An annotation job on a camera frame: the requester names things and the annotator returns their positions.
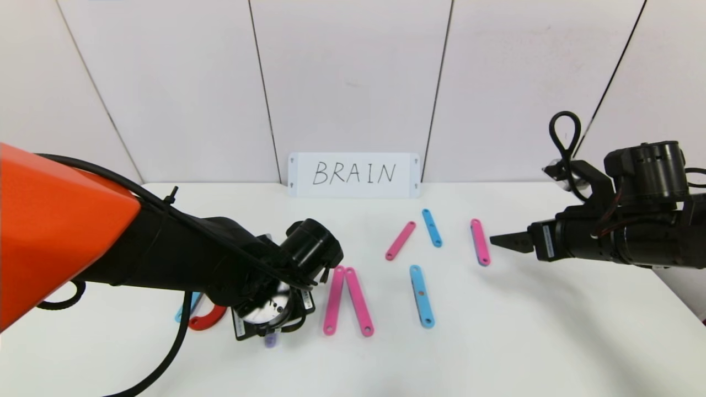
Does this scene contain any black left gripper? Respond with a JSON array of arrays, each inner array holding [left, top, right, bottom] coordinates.
[[231, 281, 316, 341]]

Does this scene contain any white sign reading BRAIN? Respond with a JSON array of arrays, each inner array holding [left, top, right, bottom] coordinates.
[[288, 152, 421, 199]]

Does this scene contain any light blue long flat bar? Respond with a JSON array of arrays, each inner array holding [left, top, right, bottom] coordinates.
[[409, 265, 436, 329], [175, 292, 202, 324]]

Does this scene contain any light blue medium bar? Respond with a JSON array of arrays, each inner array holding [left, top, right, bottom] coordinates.
[[422, 208, 443, 248]]

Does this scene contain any large red curved piece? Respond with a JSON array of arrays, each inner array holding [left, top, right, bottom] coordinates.
[[189, 305, 228, 331]]

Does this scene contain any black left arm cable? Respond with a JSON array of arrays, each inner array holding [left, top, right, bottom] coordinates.
[[36, 153, 318, 397]]

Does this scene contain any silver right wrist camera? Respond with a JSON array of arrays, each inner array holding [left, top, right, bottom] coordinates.
[[543, 159, 585, 191]]

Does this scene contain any pink bar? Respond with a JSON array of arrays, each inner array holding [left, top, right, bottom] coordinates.
[[384, 221, 417, 261], [323, 265, 346, 336], [344, 267, 375, 337], [470, 219, 492, 267]]

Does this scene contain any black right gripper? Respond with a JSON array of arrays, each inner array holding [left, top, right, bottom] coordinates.
[[489, 215, 600, 262]]

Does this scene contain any black looped right arm cable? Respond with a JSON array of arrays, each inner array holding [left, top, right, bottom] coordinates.
[[549, 111, 591, 202]]

